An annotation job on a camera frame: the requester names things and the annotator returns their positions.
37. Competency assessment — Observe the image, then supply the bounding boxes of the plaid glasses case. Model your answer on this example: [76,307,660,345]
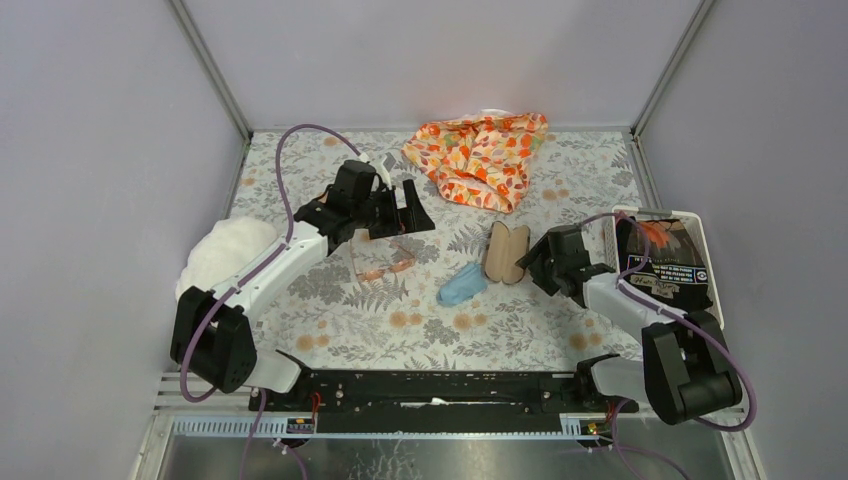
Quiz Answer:
[483,221,531,285]

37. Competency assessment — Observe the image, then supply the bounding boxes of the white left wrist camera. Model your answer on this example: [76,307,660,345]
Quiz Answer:
[359,154,393,190]

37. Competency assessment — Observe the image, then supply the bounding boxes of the dark clothing in basket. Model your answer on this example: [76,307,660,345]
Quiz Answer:
[615,219,714,312]

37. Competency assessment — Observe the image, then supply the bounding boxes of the white perforated plastic basket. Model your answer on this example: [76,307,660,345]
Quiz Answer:
[603,205,725,326]

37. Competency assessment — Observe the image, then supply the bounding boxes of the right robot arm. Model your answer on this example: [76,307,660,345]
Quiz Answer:
[516,225,757,428]

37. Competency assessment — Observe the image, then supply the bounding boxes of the orange floral fabric pouch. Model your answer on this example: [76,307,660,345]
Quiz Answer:
[401,110,549,214]

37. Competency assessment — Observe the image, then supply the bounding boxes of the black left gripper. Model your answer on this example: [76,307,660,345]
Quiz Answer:
[351,180,434,241]

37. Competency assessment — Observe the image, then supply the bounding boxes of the clear pink sunglasses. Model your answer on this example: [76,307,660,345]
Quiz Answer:
[349,239,417,283]

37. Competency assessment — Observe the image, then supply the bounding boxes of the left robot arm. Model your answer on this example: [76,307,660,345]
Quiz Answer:
[170,159,435,411]

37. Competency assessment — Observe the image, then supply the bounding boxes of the white towel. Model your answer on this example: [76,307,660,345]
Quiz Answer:
[175,217,278,300]

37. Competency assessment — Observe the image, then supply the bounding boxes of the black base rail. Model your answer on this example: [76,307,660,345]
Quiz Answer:
[249,369,620,434]

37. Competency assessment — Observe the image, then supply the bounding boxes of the light blue cleaning cloth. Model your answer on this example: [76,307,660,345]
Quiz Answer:
[437,262,488,307]

